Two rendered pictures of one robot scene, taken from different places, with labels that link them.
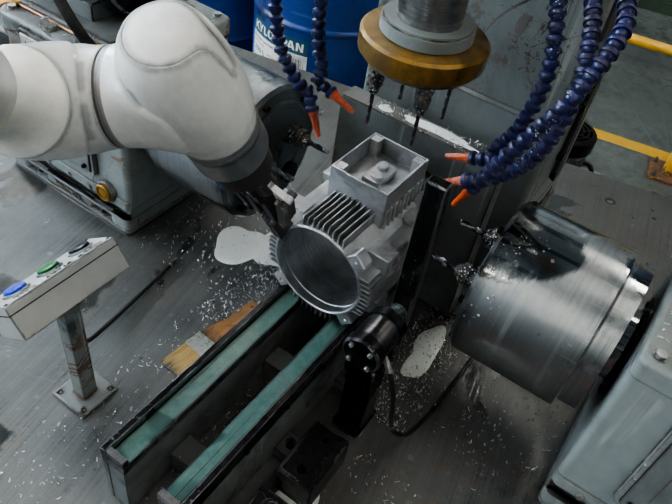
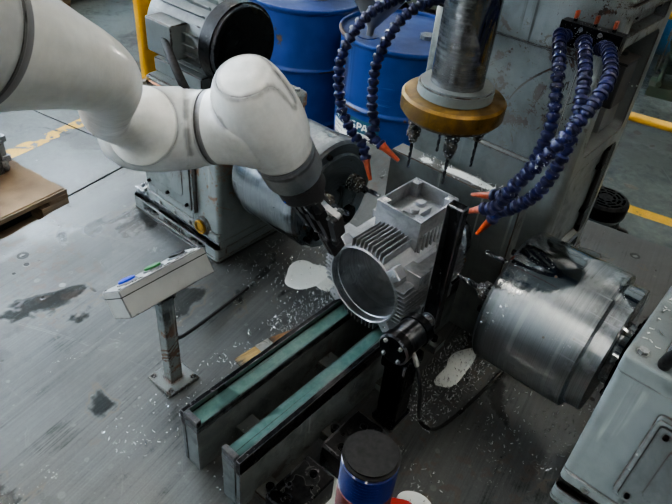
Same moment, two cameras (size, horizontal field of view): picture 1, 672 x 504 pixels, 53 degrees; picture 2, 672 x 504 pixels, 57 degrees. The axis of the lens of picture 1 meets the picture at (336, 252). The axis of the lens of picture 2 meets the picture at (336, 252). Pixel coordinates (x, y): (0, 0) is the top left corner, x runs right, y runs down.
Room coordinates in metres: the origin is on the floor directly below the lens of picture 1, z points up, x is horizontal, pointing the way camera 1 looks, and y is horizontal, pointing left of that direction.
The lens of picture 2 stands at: (-0.15, -0.08, 1.76)
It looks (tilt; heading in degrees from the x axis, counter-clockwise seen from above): 38 degrees down; 10
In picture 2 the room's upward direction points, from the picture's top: 6 degrees clockwise
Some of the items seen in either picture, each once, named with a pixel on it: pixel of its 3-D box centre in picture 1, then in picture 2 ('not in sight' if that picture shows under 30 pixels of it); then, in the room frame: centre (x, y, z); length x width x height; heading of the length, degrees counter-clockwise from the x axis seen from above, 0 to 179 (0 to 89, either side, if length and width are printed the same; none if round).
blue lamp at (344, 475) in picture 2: not in sight; (368, 469); (0.23, -0.07, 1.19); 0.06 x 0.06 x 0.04
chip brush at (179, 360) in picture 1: (215, 336); (280, 342); (0.72, 0.18, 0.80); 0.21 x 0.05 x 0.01; 148
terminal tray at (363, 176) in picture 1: (377, 180); (415, 214); (0.83, -0.04, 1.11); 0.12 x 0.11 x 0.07; 151
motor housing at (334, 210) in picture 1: (353, 238); (395, 262); (0.80, -0.02, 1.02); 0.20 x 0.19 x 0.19; 151
